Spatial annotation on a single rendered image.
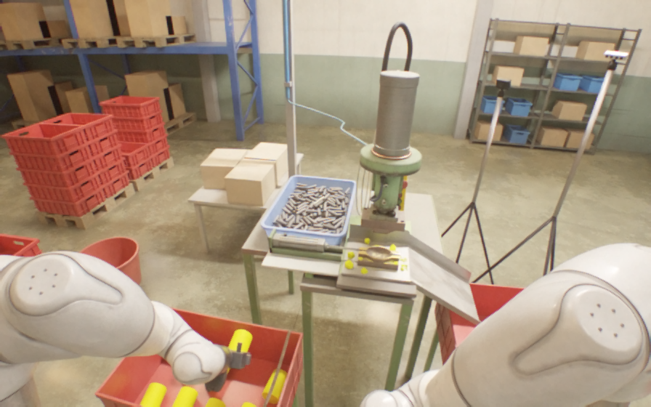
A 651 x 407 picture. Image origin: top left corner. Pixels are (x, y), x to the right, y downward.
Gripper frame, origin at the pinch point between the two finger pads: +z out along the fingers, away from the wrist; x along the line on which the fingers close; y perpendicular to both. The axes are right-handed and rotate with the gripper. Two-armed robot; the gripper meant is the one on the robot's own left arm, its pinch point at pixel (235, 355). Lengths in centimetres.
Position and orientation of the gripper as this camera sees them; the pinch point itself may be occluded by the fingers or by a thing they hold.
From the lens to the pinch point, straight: 129.7
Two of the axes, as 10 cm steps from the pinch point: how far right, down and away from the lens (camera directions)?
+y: 1.1, -9.3, 3.4
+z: 0.7, 3.5, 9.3
